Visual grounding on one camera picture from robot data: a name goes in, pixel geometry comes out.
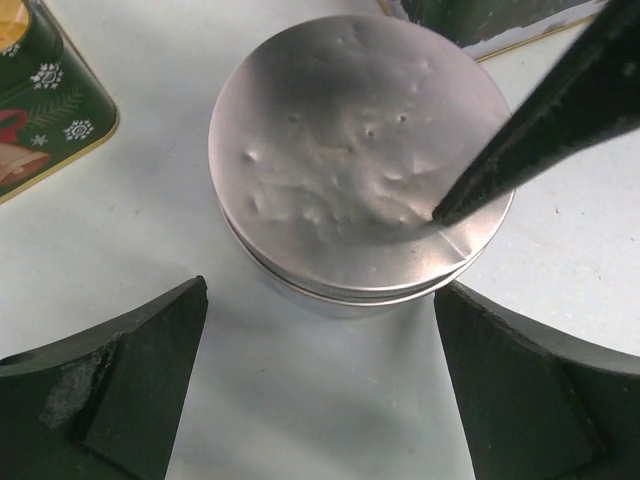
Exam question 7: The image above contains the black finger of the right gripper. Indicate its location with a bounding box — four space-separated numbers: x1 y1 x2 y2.
432 1 639 224

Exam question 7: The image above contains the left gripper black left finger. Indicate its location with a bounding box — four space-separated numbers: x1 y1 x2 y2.
1 276 208 479

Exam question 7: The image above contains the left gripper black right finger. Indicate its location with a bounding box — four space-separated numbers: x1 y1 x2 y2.
434 283 639 479

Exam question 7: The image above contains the clear glass jar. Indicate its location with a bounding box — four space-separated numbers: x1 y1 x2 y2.
260 269 434 320

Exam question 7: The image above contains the white jar lid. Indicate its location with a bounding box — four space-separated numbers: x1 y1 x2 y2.
208 15 512 304

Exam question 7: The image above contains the tin with round lollipops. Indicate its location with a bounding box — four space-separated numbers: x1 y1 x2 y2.
1 1 119 201

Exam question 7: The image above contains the tin with popsicle candies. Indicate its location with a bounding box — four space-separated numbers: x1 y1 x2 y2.
379 0 605 60

